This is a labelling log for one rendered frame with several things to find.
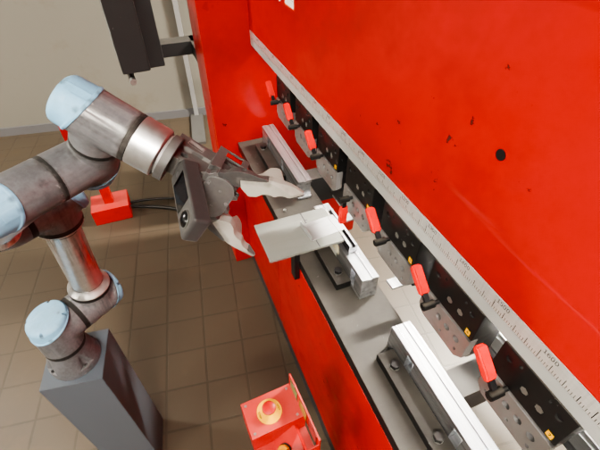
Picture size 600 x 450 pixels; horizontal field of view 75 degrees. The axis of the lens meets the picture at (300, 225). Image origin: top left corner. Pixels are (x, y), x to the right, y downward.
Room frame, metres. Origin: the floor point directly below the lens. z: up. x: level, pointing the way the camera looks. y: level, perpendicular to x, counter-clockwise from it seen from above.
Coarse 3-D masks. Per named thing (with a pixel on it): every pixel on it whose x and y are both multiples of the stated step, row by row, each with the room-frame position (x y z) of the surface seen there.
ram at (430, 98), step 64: (256, 0) 1.67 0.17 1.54; (320, 0) 1.12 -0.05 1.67; (384, 0) 0.84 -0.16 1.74; (448, 0) 0.67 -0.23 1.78; (512, 0) 0.56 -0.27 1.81; (576, 0) 0.48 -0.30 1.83; (320, 64) 1.11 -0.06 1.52; (384, 64) 0.81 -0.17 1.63; (448, 64) 0.64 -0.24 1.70; (512, 64) 0.53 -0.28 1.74; (576, 64) 0.45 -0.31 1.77; (384, 128) 0.78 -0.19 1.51; (448, 128) 0.61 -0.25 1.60; (512, 128) 0.50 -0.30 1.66; (576, 128) 0.42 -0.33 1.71; (384, 192) 0.74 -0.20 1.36; (448, 192) 0.56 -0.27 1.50; (512, 192) 0.46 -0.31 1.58; (576, 192) 0.38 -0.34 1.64; (512, 256) 0.41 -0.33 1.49; (576, 256) 0.34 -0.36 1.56; (576, 320) 0.30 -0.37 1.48
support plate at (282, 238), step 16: (320, 208) 1.09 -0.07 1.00; (272, 224) 1.01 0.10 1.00; (288, 224) 1.01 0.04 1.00; (272, 240) 0.93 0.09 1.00; (288, 240) 0.93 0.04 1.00; (304, 240) 0.93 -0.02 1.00; (320, 240) 0.93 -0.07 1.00; (336, 240) 0.93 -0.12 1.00; (272, 256) 0.86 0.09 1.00; (288, 256) 0.86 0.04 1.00
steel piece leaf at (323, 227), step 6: (300, 222) 1.00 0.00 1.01; (312, 222) 1.02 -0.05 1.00; (318, 222) 1.02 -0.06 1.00; (324, 222) 1.02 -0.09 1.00; (330, 222) 1.02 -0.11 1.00; (306, 228) 0.99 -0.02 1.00; (312, 228) 0.99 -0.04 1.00; (318, 228) 0.99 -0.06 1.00; (324, 228) 0.99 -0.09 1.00; (330, 228) 0.99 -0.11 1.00; (336, 228) 0.99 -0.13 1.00; (312, 234) 0.96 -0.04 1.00; (318, 234) 0.96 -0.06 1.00; (324, 234) 0.96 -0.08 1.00; (312, 240) 0.93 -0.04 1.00
